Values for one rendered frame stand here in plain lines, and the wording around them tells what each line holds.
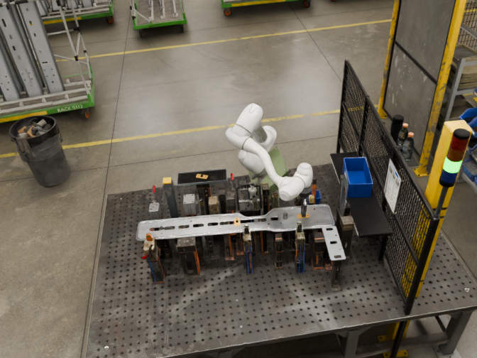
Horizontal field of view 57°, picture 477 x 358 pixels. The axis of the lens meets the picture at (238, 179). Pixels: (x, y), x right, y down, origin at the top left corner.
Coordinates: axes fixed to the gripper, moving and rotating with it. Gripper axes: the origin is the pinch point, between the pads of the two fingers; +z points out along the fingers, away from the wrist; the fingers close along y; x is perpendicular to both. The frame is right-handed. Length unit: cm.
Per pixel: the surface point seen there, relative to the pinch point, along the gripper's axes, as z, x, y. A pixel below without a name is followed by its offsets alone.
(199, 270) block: 31, -76, 18
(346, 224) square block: -1.1, 25.5, 16.8
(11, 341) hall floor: 103, -241, 15
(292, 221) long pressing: 4.2, -8.5, 3.9
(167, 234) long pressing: 4, -95, 6
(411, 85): 27, 153, -204
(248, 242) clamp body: 1.9, -40.4, 21.8
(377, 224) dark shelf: 1.4, 46.8, 16.4
